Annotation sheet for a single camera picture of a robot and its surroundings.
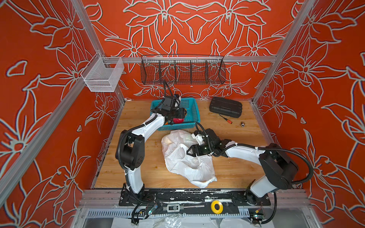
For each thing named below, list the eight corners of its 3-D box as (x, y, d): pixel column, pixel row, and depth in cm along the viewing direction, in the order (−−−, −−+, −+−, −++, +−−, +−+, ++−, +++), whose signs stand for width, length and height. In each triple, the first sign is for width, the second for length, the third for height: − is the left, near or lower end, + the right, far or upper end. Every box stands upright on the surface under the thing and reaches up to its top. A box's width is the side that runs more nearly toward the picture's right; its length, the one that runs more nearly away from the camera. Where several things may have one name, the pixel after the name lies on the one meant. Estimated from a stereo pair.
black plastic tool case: (207, 111, 113) (208, 106, 109) (210, 101, 121) (211, 96, 117) (239, 119, 108) (241, 114, 103) (240, 107, 116) (242, 103, 111)
